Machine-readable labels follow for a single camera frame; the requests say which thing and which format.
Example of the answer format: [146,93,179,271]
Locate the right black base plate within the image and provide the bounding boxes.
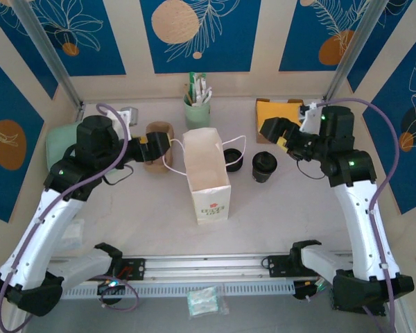
[263,255,295,278]

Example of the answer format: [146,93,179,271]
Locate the clear bag of packets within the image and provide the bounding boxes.
[186,284,229,318]

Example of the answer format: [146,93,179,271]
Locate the left small controller board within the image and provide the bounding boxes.
[96,279,126,296]

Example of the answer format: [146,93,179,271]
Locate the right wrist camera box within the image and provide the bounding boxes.
[299,101,325,133]

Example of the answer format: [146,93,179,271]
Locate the brown cardboard napkin tray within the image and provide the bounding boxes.
[255,98,305,145]

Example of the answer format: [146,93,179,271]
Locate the mint green zipper pouch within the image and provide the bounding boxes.
[45,123,80,171]

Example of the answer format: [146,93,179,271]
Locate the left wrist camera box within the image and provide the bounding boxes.
[119,106,139,126]

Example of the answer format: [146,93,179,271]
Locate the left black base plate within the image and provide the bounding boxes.
[110,257,146,282]

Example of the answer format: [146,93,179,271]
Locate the aluminium mounting rail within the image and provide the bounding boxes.
[50,250,402,287]

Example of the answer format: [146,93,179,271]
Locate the aluminium frame post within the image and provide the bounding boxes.
[12,0,85,111]
[322,0,392,105]

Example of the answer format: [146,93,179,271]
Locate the white printed paper bag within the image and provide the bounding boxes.
[162,127,247,227]

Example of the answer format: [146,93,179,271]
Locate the right small controller board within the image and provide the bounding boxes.
[293,279,329,302]

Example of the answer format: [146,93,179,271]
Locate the stacked black cup lids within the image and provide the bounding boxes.
[223,148,246,173]

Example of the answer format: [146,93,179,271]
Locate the right aluminium frame post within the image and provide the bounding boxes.
[322,0,392,105]

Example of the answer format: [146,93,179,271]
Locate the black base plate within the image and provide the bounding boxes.
[110,257,146,282]
[263,255,295,278]

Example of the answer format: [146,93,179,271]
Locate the mint green holder cup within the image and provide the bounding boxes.
[182,94,211,130]

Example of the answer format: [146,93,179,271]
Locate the brown paper cup black lid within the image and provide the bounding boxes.
[251,151,279,184]

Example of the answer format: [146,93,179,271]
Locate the yellow paper napkin stack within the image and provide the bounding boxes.
[256,100,304,139]

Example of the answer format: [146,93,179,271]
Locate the left aluminium frame post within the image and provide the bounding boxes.
[12,0,85,111]

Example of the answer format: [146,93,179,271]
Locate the brown pulp cup carrier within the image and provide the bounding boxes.
[144,121,176,174]

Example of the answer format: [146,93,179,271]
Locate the small controller board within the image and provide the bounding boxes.
[96,279,126,296]
[293,279,329,302]

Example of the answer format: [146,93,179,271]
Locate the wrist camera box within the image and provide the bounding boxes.
[119,106,139,126]
[299,101,325,133]

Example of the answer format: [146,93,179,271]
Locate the white slotted cable duct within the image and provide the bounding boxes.
[60,281,295,301]

